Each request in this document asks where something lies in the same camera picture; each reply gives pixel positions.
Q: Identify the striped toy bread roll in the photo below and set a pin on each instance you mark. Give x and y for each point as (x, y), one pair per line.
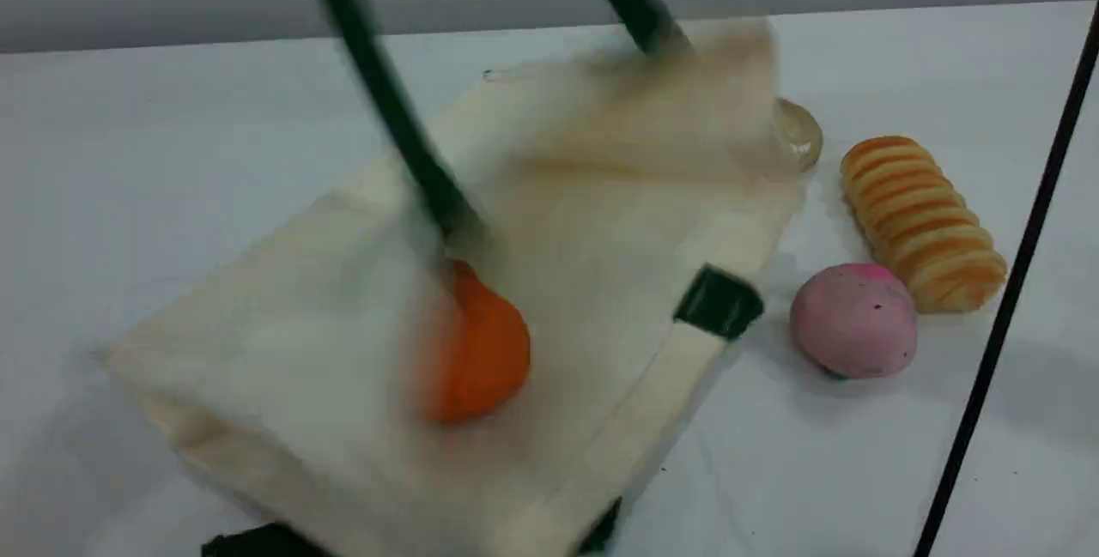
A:
(923, 222)

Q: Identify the orange toy fruit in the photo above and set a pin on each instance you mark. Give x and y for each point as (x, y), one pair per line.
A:
(485, 351)

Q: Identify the beige toy potato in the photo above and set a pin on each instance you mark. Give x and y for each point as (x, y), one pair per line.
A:
(803, 136)

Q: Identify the pink toy peach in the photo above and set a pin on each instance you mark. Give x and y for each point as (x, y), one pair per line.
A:
(854, 325)

